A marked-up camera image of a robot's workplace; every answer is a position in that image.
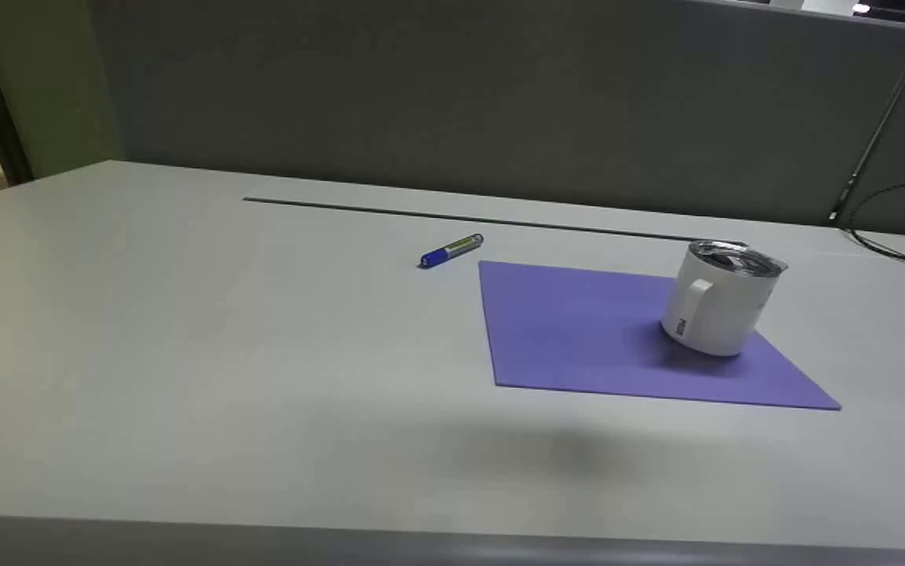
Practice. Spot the clear flask lid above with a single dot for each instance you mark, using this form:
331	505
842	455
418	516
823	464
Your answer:
737	255

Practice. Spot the blue and silver marker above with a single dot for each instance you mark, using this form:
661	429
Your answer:
450	249

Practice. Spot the thin metal table strip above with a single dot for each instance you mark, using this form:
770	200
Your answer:
452	214

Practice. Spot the purple square mat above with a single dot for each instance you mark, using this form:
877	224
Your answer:
578	335

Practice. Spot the wide grey partition panel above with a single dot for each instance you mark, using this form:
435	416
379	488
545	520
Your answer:
493	95

